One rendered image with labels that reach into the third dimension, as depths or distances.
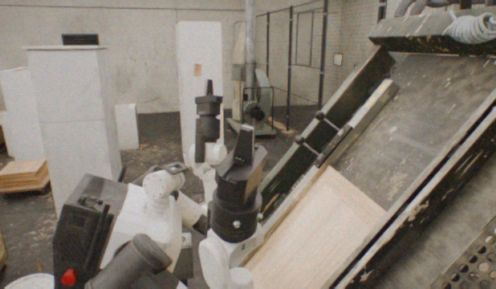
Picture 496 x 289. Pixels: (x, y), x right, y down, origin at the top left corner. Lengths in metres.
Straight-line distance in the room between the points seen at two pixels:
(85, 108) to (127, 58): 5.88
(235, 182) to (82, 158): 3.13
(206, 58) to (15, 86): 2.52
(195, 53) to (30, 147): 2.61
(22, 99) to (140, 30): 4.53
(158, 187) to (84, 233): 0.20
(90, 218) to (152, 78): 8.46
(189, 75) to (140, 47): 4.48
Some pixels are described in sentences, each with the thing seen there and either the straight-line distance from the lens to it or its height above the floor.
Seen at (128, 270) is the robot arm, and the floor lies 1.34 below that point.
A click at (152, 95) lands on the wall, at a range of 9.31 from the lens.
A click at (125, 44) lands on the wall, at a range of 9.25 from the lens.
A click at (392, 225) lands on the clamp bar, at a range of 0.89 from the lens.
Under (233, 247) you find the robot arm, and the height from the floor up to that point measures 1.42.
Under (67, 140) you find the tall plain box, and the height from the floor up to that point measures 0.91.
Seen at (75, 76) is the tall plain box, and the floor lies 1.49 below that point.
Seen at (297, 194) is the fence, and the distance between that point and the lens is 1.31.
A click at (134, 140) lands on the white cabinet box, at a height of 0.14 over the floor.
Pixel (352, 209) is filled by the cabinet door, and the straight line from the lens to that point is 1.09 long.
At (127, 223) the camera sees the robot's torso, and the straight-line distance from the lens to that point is 0.87.
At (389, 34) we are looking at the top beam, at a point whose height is 1.80.
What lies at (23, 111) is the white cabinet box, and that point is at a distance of 5.41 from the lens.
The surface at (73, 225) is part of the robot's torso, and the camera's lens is 0.91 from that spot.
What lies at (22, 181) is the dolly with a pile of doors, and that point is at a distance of 4.87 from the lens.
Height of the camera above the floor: 1.77
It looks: 18 degrees down
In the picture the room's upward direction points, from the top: straight up
